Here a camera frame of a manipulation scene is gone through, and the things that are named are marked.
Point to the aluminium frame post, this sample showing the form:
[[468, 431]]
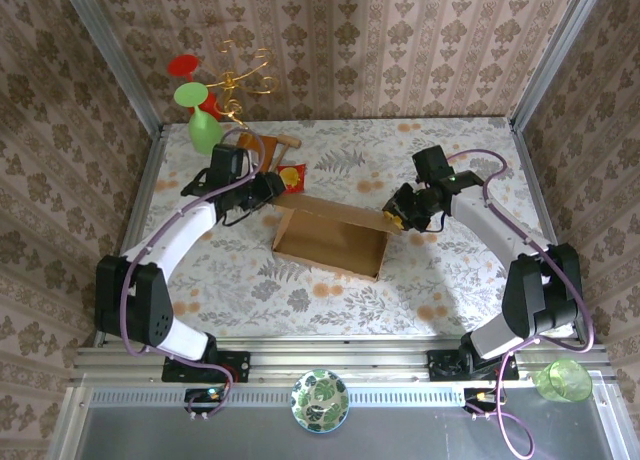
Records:
[[111, 55], [552, 55]]

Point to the aluminium side rail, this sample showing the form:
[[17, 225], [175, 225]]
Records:
[[526, 155], [139, 205]]

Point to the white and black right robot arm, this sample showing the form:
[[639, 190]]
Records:
[[495, 220]]

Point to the small wooden mallet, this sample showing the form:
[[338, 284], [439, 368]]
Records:
[[289, 141]]

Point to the clear green plastic cup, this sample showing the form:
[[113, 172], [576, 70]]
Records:
[[565, 380]]

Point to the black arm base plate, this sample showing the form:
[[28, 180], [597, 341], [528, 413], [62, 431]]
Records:
[[437, 367], [240, 365]]

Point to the aluminium front rail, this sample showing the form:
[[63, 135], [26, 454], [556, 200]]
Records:
[[340, 360]]

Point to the brown cardboard box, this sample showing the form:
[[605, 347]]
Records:
[[325, 240]]

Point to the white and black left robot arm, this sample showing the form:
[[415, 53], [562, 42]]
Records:
[[165, 240]]

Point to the brown wooden board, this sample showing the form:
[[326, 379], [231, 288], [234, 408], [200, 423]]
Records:
[[267, 152]]

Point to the black connector board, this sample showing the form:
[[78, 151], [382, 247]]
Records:
[[200, 396], [475, 397]]

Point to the floral patterned table cover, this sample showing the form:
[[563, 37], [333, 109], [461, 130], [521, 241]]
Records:
[[350, 310]]

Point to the leaf pattern bowl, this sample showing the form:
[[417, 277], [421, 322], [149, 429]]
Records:
[[320, 395]]

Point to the red snack packet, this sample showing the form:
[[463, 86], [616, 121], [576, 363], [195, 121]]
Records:
[[292, 177]]

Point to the green plastic wine glass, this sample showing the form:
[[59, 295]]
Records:
[[205, 132]]

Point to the red plastic wine glass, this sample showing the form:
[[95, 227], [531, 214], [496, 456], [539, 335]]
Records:
[[182, 65]]

